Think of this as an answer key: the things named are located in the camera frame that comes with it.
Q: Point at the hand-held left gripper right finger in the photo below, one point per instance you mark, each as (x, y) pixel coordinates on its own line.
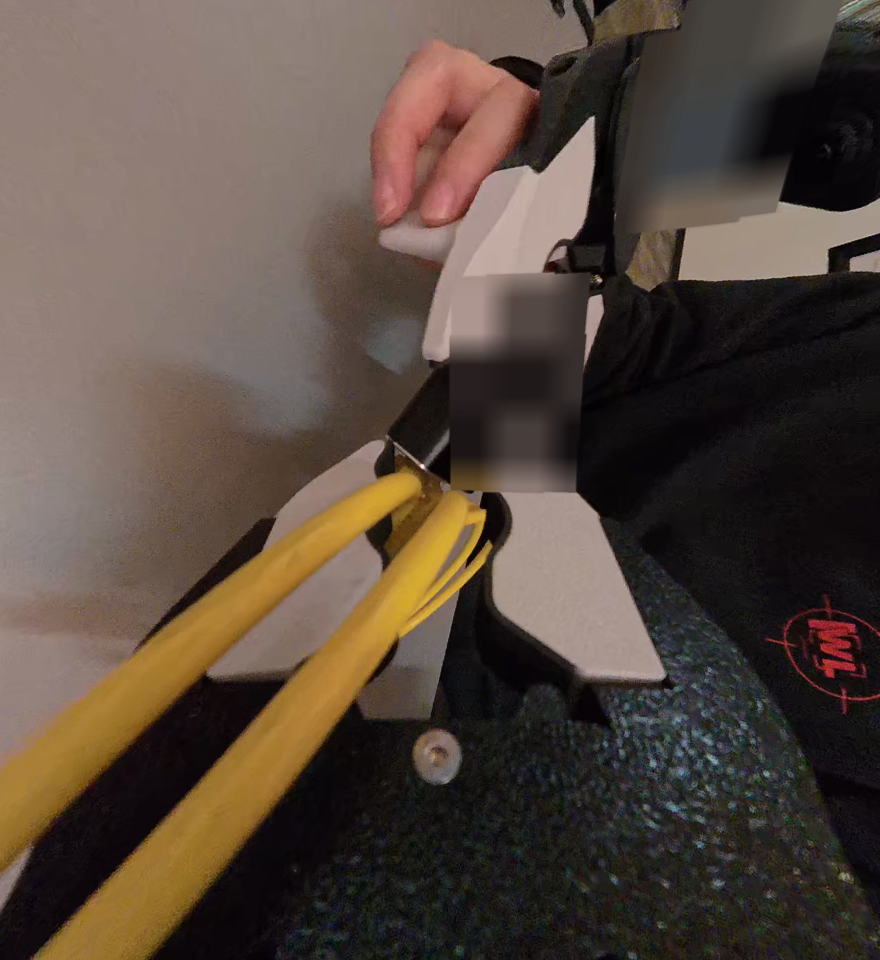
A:
(567, 592)

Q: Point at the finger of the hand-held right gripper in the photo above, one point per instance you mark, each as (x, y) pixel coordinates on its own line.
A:
(455, 262)
(560, 195)

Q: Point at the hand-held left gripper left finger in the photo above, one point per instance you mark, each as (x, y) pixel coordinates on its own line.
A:
(312, 600)

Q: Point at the person's right hand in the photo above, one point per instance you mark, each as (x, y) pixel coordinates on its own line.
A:
(440, 127)

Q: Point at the black sweatshirt with red logo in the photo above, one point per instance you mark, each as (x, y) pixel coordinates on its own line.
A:
(747, 450)

